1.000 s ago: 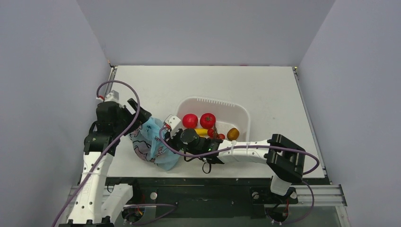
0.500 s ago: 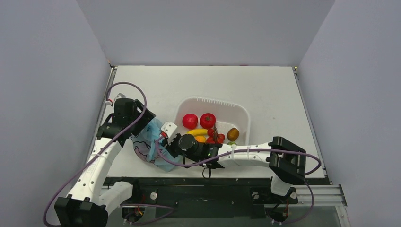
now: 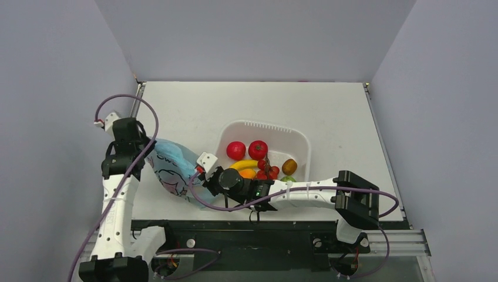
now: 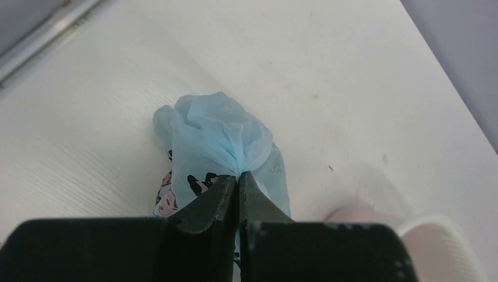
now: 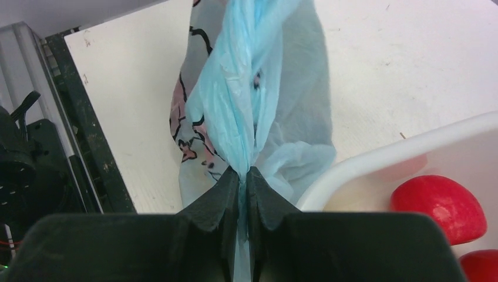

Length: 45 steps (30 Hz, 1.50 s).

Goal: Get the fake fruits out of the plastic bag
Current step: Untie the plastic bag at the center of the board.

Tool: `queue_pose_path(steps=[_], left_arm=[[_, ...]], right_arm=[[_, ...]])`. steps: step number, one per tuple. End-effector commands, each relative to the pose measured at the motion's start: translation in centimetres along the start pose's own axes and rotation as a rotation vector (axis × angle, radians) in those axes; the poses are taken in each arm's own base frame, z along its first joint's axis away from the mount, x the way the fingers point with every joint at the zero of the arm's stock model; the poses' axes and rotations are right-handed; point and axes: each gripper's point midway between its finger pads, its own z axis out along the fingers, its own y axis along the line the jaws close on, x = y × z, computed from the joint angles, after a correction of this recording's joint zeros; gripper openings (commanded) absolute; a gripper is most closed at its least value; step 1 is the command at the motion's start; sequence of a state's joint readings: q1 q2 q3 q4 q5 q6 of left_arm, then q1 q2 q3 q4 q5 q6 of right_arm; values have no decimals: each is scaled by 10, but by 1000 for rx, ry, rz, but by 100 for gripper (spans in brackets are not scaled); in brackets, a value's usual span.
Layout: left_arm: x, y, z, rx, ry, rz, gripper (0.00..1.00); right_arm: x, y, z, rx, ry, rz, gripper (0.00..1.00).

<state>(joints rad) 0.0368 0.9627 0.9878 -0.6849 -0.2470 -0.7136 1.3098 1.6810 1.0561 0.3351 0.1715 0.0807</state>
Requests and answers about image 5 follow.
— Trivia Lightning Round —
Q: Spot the light blue plastic bag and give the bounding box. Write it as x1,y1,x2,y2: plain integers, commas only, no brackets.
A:
169,0,337,282

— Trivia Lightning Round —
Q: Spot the white plastic basket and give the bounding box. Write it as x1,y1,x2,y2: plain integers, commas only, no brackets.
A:
297,112,497,256

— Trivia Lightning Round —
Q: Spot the black table base frame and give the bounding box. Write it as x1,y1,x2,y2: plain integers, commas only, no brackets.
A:
0,21,137,266

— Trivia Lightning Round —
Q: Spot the red fake apple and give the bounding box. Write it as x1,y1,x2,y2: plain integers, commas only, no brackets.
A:
390,175,488,245

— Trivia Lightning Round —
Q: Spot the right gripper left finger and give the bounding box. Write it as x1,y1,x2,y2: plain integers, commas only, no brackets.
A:
8,169,239,281

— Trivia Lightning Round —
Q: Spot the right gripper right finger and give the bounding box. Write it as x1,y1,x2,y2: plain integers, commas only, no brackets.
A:
246,167,465,281

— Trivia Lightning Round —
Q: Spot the red fake tomato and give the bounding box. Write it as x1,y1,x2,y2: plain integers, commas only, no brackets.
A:
459,249,497,282

